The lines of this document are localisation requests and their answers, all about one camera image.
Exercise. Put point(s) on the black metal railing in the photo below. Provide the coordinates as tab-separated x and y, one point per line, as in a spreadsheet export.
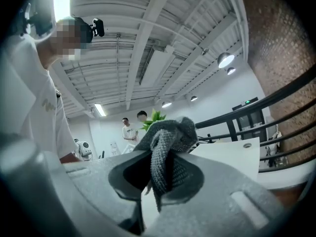
284	92

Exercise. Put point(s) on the small dome pendant lamp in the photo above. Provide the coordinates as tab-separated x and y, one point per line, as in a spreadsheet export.
193	98
231	70
166	104

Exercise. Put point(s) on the black headband rear mount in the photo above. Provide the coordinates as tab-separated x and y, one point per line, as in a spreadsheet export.
37	21

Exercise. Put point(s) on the white ceiling security camera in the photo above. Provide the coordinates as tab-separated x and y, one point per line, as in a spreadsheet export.
205	51

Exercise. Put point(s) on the person's white t-shirt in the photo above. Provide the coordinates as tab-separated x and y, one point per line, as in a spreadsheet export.
37	102

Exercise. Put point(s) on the person's head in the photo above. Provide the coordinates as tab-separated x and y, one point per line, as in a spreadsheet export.
64	43

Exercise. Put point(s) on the black head-mounted camera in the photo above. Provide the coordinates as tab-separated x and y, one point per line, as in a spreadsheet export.
98	27

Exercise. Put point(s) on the person's left forearm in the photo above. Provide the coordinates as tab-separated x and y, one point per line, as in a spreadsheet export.
70	159

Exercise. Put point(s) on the grey knitted cloth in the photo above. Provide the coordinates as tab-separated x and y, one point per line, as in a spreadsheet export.
161	142

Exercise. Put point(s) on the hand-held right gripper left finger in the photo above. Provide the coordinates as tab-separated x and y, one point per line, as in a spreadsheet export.
93	179

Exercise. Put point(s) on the flower pot with green plant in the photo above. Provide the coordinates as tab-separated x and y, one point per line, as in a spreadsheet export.
155	117

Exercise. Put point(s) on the white ceiling air duct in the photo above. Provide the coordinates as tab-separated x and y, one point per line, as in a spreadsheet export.
158	63

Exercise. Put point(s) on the white round robot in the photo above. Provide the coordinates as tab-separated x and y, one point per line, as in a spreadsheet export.
84	149

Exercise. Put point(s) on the hanging clothes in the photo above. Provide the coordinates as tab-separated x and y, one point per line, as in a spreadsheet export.
273	147

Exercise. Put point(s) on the black door frame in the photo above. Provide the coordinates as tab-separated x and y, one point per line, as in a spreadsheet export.
251	122

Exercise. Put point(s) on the green exit sign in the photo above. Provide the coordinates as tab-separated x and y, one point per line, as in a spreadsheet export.
246	102

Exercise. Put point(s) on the bright ceiling light panel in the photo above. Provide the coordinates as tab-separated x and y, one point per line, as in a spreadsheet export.
61	1

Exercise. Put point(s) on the rectangular fluorescent ceiling light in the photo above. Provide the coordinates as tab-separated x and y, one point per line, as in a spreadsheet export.
100	109

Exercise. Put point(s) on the white desk with grommet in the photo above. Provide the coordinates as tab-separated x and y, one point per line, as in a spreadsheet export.
229	154

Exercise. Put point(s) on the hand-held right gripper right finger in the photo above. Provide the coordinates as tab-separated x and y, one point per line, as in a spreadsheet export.
222	206

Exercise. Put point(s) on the large dome pendant lamp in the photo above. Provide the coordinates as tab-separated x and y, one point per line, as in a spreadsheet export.
225	59

